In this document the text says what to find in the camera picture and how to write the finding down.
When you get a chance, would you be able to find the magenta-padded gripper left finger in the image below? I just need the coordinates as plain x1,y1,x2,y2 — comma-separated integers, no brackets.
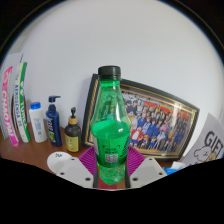
56,146,100,189

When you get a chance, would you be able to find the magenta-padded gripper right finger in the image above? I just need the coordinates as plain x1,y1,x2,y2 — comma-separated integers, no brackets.
125,145,169,189

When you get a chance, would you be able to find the green plastic drink bottle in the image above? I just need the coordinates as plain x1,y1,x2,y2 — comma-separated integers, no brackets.
89,65,133,186

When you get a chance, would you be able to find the brown pump bottle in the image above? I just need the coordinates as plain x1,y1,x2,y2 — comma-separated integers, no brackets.
64,106,82,154

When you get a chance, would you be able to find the flat round red coaster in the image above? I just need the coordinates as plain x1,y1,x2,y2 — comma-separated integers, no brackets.
98,181,127,190

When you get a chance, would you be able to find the blue tissue pack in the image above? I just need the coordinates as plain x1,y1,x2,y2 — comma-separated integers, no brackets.
163,161,188,176

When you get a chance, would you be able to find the framed group picture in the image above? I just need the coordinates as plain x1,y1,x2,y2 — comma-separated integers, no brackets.
81,73,200,162

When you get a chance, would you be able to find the dark blue pump bottle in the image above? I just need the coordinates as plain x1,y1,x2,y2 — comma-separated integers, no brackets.
45,95,63,148

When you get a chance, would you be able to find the white bottle with blue cap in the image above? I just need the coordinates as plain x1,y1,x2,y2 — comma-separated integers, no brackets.
28,101,49,144

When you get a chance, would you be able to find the white paper gift bag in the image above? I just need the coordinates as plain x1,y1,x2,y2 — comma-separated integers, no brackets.
181,112,224,167

